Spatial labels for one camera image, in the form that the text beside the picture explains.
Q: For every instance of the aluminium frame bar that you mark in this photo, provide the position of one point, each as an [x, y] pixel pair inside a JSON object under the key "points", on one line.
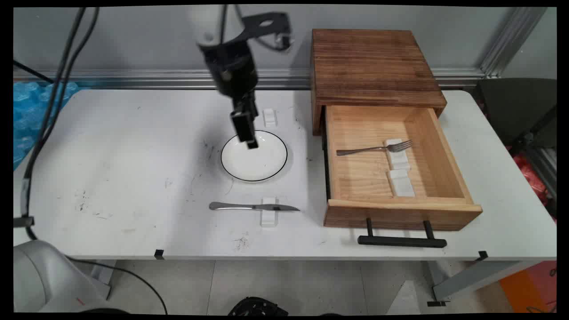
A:
{"points": [[544, 169]]}

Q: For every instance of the diagonal aluminium post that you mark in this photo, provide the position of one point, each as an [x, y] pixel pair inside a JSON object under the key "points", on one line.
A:
{"points": [[511, 42]]}

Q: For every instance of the orange box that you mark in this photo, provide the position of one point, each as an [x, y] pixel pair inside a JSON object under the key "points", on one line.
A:
{"points": [[529, 289]]}

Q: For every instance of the silver fork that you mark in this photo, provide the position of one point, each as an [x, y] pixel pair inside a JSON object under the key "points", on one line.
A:
{"points": [[360, 150]]}

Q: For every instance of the dark wooden cabinet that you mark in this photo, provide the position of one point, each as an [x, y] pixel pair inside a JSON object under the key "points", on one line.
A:
{"points": [[373, 66]]}

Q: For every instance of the silver table knife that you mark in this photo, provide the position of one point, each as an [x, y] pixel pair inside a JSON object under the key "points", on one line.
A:
{"points": [[231, 206]]}

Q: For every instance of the horizontal aluminium rail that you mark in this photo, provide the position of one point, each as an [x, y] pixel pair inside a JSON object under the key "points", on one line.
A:
{"points": [[133, 79]]}

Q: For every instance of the grey slanted table leg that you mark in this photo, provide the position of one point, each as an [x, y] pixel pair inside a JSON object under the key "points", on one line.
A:
{"points": [[471, 278]]}

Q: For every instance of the white cutlery rest block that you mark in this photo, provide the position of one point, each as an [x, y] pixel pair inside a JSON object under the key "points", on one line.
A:
{"points": [[269, 218], [270, 118], [402, 184], [398, 158]]}

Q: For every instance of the red plastic bag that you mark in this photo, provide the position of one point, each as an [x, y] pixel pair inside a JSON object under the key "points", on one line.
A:
{"points": [[531, 178]]}

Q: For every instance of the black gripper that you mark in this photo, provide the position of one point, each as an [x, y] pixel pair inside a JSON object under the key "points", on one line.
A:
{"points": [[231, 66]]}

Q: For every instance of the white plate with black rim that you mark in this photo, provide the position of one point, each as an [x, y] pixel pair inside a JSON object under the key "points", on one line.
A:
{"points": [[258, 162]]}

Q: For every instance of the light wooden drawer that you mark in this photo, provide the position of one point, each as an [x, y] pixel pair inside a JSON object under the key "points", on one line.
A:
{"points": [[400, 215]]}

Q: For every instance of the black object on floor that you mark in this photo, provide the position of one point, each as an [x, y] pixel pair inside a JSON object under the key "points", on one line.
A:
{"points": [[258, 307]]}

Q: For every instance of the black tape marker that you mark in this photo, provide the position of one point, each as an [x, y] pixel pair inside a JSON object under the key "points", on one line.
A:
{"points": [[435, 304], [159, 254], [482, 256]]}

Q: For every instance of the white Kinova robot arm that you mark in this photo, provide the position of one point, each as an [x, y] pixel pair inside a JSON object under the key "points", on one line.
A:
{"points": [[204, 22]]}

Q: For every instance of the blue bubble wrap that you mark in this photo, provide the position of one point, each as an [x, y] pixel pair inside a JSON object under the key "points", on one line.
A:
{"points": [[29, 115]]}

